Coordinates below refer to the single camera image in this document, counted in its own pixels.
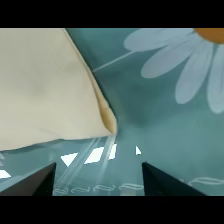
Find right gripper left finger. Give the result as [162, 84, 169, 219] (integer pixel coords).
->
[0, 161, 57, 197]

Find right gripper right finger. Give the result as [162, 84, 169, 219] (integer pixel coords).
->
[141, 161, 208, 197]

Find cream garment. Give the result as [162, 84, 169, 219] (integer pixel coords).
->
[0, 27, 118, 152]

